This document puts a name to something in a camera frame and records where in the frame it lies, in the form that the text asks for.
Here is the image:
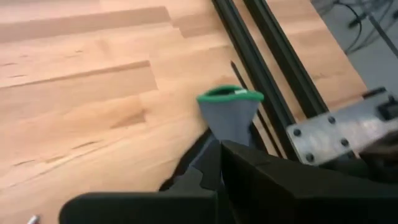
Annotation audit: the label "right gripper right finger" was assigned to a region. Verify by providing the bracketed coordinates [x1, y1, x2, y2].
[220, 139, 398, 224]

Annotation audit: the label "black tangled floor cables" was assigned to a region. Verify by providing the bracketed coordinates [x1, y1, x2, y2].
[334, 0, 398, 56]

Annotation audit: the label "black aluminium table frame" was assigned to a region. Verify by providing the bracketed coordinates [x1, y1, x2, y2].
[211, 0, 330, 162]

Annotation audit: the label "silver mounting bracket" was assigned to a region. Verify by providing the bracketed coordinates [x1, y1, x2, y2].
[285, 88, 398, 166]

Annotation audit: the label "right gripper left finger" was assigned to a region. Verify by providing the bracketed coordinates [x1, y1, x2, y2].
[58, 167, 219, 224]

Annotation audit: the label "black grey work glove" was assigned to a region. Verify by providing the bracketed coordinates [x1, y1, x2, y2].
[158, 84, 266, 192]

